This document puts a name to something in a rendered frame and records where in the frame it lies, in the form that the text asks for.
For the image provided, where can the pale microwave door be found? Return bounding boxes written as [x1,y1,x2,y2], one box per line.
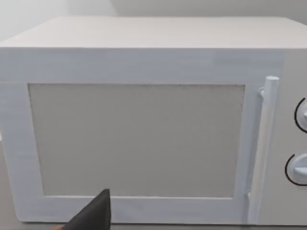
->
[0,47,286,225]

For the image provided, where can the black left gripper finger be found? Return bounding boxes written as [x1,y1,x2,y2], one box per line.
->
[60,188,112,230]

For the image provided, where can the white microwave knob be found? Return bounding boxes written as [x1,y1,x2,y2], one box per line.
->
[294,97,307,133]
[284,153,307,186]

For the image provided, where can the white microwave door handle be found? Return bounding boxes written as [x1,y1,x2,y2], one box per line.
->
[247,76,280,222]

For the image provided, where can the pale microwave oven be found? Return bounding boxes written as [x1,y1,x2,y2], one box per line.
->
[0,16,307,227]

